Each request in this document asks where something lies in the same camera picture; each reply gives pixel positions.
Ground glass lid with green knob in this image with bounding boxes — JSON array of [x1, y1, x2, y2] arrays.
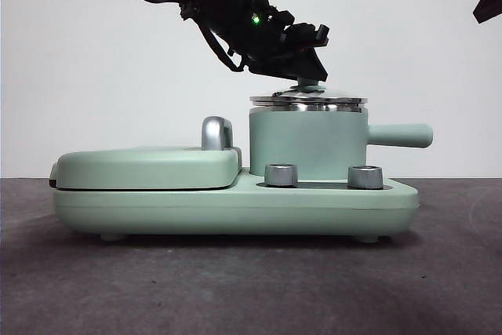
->
[[249, 77, 369, 111]]

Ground silver control knob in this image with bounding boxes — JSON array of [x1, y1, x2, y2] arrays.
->
[[347, 163, 384, 189], [264, 162, 298, 188]]

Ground mint green breakfast machine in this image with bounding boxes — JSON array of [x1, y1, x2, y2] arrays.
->
[[49, 145, 420, 243]]

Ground mint green handled pot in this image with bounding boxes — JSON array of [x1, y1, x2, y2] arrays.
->
[[248, 104, 434, 178]]

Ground chrome curved cover handle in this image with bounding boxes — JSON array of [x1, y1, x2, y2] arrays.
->
[[201, 115, 235, 152]]

